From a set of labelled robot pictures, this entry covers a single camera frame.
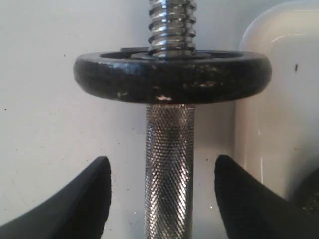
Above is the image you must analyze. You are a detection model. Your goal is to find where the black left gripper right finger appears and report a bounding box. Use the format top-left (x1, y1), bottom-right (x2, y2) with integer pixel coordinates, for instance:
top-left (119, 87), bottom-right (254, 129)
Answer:
top-left (214, 155), bottom-right (319, 239)

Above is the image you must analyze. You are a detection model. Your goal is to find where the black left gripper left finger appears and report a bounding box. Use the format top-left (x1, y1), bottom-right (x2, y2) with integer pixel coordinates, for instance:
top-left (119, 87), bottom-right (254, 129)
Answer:
top-left (0, 156), bottom-right (112, 239)

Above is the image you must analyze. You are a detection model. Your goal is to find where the black right weight plate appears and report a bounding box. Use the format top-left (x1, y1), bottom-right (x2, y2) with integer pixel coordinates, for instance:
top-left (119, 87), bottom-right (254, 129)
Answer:
top-left (73, 48), bottom-right (272, 104)

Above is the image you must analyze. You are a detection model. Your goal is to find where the white rectangular tray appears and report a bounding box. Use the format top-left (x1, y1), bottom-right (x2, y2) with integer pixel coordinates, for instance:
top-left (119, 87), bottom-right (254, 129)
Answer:
top-left (234, 0), bottom-right (319, 199)

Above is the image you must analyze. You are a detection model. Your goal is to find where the chrome threaded dumbbell bar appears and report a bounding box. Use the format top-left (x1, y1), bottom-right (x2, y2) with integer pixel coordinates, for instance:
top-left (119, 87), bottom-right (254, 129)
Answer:
top-left (145, 0), bottom-right (196, 239)

